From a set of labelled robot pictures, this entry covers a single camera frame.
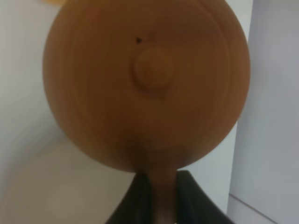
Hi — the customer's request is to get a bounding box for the far orange saucer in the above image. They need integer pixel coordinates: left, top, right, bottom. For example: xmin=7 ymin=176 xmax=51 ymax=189
xmin=41 ymin=0 xmax=66 ymax=5

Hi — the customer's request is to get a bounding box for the brown clay teapot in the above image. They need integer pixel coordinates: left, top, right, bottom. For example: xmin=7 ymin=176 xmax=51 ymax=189
xmin=43 ymin=0 xmax=250 ymax=224

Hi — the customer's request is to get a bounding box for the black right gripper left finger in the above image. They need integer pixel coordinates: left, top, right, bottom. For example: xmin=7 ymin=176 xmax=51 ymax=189
xmin=106 ymin=173 xmax=161 ymax=224

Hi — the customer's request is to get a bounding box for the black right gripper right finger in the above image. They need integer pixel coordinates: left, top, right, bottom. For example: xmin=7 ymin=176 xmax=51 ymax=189
xmin=176 ymin=170 xmax=234 ymax=224

